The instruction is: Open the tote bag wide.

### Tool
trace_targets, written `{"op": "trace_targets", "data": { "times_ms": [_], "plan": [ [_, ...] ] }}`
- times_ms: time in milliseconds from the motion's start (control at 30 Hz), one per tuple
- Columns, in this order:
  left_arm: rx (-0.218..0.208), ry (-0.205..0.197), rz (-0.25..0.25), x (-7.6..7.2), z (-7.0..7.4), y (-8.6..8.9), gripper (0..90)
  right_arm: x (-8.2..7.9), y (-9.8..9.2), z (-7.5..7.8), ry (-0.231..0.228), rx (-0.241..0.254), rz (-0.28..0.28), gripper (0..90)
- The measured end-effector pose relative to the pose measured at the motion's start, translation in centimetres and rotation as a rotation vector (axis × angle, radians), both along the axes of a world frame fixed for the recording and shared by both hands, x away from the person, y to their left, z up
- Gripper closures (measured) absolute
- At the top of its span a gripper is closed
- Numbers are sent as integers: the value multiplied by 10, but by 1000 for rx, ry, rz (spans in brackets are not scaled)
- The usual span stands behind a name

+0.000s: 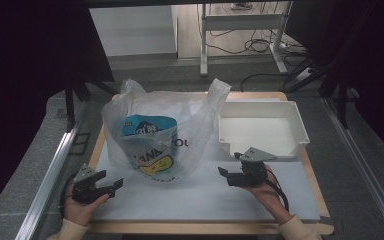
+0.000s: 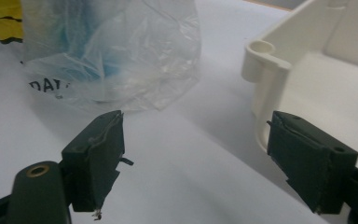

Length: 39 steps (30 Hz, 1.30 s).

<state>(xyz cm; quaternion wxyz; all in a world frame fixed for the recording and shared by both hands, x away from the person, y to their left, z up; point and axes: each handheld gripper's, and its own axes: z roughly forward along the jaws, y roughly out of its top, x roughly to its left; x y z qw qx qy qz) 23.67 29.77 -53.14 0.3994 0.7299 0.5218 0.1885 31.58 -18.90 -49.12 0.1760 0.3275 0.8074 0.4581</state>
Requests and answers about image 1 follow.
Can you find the black floor cables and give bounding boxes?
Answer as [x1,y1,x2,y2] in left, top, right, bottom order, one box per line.
[209,3,311,93]

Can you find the person's right hand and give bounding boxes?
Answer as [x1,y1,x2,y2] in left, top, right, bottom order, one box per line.
[243,165,294,225]

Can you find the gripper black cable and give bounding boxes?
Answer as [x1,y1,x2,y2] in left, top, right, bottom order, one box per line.
[264,168,290,213]
[59,173,78,210]

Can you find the white plastic bin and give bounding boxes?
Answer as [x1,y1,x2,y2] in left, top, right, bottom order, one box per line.
[218,99,311,160]

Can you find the aluminium rail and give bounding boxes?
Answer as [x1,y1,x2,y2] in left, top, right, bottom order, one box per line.
[323,97,384,240]
[14,128,82,240]

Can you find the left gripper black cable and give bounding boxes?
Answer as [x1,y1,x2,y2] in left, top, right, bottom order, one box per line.
[59,173,78,210]

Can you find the white metal desk frame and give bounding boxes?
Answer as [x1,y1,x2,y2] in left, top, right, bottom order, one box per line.
[198,1,294,77]

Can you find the white table mat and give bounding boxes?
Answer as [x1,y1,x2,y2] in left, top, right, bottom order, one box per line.
[91,91,321,223]

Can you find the blue snack pouch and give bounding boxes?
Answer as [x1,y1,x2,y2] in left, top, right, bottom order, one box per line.
[121,114,178,158]

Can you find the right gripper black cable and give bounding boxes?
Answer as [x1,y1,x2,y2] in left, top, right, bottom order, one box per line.
[264,168,290,213]

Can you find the person's left hand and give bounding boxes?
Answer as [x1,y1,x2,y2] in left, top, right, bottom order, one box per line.
[63,185,110,228]

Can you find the clear plastic shopping bag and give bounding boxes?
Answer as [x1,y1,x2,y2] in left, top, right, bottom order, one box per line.
[100,78,232,184]

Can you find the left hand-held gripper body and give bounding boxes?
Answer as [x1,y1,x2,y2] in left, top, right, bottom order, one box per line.
[71,163,110,205]

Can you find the black metal stand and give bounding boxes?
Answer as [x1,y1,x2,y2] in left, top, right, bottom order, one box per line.
[64,78,118,132]
[284,58,352,130]

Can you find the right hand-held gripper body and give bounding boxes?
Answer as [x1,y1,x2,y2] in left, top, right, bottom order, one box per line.
[227,147,278,188]

